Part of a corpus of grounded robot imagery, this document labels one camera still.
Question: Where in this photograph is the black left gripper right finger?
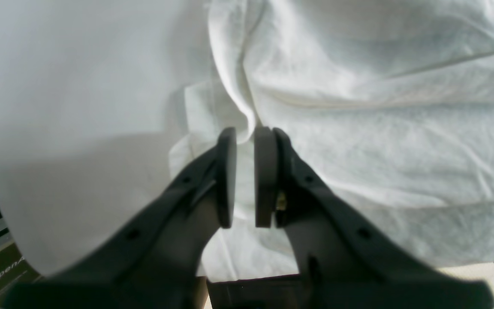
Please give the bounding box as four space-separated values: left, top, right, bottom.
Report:
253 127 494 309

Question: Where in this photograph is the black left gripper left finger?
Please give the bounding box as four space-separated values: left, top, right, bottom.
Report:
5 128 237 309

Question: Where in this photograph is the black computer tower case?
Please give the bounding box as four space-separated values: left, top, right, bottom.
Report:
207 275 310 309

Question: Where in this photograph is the white printed T-shirt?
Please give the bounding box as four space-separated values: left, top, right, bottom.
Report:
170 0 494 282

